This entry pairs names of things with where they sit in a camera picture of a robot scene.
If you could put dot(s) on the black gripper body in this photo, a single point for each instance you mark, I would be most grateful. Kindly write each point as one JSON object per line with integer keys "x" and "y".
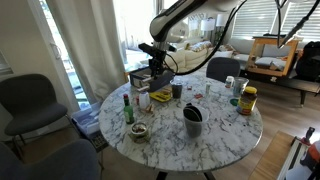
{"x": 157, "y": 65}

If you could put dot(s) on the light wooden block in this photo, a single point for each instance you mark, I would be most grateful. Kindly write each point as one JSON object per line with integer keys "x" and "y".
{"x": 152, "y": 107}
{"x": 143, "y": 89}
{"x": 148, "y": 110}
{"x": 165, "y": 90}
{"x": 146, "y": 80}

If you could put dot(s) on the Franka robot arm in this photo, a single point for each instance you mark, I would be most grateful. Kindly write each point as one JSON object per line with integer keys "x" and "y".
{"x": 173, "y": 16}

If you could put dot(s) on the green glass bottle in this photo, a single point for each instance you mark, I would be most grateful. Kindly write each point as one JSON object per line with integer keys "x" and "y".
{"x": 128, "y": 115}

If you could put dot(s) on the small white pill bottle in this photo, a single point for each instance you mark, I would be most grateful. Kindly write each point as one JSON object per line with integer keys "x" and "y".
{"x": 229, "y": 82}

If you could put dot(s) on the dark blue open box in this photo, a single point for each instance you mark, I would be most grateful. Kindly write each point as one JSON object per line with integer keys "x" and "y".
{"x": 163, "y": 81}

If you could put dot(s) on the yellow and black packet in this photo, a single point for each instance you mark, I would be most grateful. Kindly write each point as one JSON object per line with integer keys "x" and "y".
{"x": 160, "y": 96}

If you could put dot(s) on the clear cup with dark drink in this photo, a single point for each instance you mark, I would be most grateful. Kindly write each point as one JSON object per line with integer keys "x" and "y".
{"x": 176, "y": 90}

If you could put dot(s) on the cream sofa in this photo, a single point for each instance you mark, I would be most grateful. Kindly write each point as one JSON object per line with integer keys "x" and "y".
{"x": 193, "y": 55}

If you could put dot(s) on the small bowl with scraps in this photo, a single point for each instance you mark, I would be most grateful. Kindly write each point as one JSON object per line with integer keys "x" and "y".
{"x": 139, "y": 128}

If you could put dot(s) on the small clear shaker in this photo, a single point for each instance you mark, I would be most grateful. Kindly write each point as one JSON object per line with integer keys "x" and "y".
{"x": 207, "y": 88}

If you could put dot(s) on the clear container with black contents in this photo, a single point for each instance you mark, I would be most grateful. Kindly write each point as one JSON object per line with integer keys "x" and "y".
{"x": 195, "y": 128}

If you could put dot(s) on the white shade lamp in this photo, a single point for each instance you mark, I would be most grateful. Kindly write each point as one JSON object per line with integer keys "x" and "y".
{"x": 222, "y": 20}
{"x": 208, "y": 25}

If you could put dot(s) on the dark upholstered chair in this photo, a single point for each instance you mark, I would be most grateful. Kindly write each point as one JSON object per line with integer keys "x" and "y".
{"x": 222, "y": 68}
{"x": 50, "y": 163}
{"x": 30, "y": 100}

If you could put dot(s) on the beige curtain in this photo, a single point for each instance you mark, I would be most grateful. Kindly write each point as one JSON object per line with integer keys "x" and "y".
{"x": 90, "y": 50}

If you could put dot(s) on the clear plastic storage bin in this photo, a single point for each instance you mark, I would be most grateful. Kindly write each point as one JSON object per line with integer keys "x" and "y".
{"x": 86, "y": 123}

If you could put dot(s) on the black grid device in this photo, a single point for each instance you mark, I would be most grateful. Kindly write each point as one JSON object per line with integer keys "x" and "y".
{"x": 99, "y": 141}

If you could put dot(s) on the green round coaster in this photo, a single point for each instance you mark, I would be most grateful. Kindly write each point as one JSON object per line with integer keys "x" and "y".
{"x": 233, "y": 101}

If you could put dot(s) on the clear measuring cup blue print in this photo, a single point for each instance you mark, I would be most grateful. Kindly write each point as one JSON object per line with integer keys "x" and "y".
{"x": 240, "y": 87}

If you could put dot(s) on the black table base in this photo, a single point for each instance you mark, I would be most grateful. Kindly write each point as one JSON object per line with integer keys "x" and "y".
{"x": 161, "y": 175}

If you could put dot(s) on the brown jar with yellow lid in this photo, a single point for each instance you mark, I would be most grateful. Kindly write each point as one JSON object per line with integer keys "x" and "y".
{"x": 246, "y": 103}

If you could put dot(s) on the wooden sofa with cushions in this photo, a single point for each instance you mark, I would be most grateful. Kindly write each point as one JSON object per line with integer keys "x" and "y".
{"x": 256, "y": 53}

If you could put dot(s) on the white window blinds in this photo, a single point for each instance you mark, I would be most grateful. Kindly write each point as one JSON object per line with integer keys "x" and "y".
{"x": 308, "y": 28}
{"x": 255, "y": 18}

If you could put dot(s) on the white cushion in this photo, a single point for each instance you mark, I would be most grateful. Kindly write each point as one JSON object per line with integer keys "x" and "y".
{"x": 266, "y": 61}

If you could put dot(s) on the black low bench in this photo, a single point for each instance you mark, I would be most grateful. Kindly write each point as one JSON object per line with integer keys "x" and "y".
{"x": 293, "y": 83}

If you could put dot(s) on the wooden board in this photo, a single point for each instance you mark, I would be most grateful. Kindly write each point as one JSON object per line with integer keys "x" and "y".
{"x": 270, "y": 160}

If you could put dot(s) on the black backpack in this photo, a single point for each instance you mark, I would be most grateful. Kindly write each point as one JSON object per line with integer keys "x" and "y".
{"x": 308, "y": 63}

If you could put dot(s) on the orange and white tool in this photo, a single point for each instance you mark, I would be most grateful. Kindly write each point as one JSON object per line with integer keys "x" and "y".
{"x": 313, "y": 156}

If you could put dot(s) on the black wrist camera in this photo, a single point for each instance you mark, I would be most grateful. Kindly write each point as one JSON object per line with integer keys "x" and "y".
{"x": 146, "y": 48}

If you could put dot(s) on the black camera stand pole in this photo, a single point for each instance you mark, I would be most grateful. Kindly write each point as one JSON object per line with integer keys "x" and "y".
{"x": 296, "y": 26}

